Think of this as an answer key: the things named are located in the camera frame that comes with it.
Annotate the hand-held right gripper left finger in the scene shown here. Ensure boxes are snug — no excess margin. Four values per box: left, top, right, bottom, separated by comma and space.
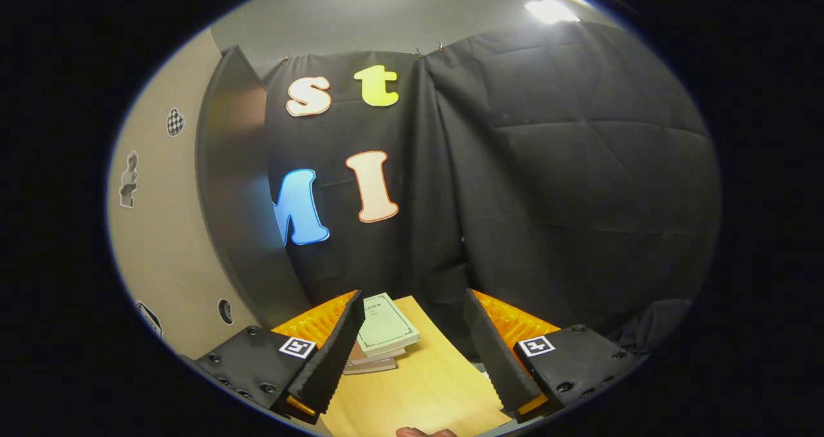
193, 289, 366, 425

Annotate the brown book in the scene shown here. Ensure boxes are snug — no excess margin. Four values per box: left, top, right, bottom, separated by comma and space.
348, 340, 407, 367
343, 357, 398, 376

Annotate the black backdrop cloth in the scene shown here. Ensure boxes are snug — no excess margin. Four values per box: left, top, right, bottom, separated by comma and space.
254, 20, 722, 354

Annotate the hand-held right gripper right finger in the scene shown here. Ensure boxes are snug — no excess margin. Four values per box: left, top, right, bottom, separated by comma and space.
463, 288, 644, 423

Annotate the ceiling light panel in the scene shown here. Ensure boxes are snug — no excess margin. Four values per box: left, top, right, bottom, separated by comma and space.
523, 0, 580, 24

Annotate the grey cabinet door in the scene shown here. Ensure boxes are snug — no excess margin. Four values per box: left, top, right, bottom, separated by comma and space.
106, 28, 261, 362

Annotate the pale green book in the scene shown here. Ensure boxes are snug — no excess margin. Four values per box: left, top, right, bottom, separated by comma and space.
356, 292, 421, 358

